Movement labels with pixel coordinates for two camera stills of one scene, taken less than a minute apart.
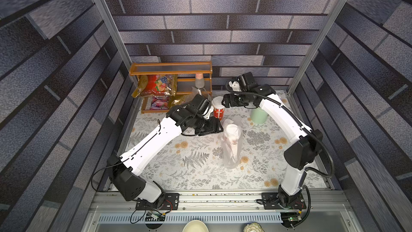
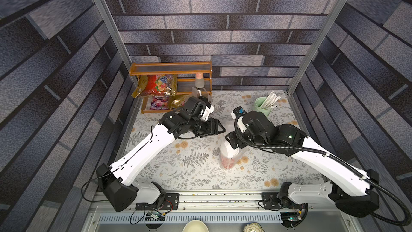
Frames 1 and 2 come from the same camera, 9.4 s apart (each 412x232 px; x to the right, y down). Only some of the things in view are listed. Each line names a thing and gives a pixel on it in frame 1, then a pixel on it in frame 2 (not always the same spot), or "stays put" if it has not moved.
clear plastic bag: (231, 137) stays put
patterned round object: (254, 227) stays put
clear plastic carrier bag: (201, 91) stays put
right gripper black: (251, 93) → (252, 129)
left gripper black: (214, 127) stays put
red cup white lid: (218, 108) → (228, 156)
